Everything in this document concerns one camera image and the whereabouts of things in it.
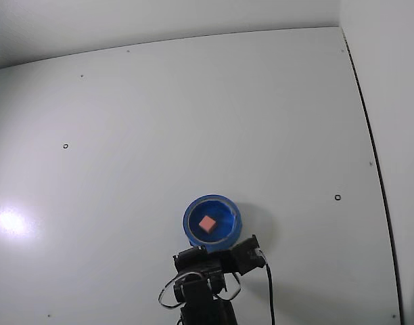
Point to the blue tape roll bin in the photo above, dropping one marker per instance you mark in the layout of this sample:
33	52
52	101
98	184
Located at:
224	216

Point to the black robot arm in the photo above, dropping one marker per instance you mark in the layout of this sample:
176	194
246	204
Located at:
200	301

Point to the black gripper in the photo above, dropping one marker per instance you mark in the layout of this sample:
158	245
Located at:
197	258

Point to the orange cube block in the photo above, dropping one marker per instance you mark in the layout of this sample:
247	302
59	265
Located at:
207	223

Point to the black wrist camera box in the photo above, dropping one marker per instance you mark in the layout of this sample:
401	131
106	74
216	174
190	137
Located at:
247	254

